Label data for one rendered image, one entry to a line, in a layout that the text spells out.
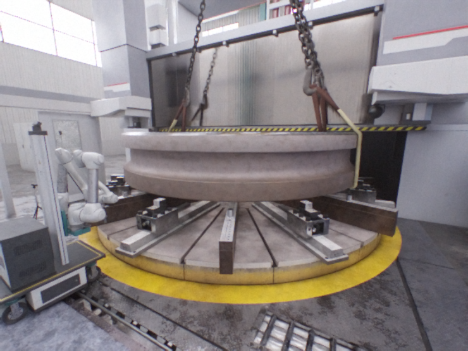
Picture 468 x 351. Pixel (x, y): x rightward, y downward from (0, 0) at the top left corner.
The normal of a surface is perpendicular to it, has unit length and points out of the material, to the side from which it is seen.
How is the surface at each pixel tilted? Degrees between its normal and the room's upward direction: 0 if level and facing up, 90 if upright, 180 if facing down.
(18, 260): 90
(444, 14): 90
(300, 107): 90
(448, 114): 90
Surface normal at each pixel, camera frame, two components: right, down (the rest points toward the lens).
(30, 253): 0.85, 0.11
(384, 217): -0.75, 0.13
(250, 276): 0.03, 0.19
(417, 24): -0.47, 0.17
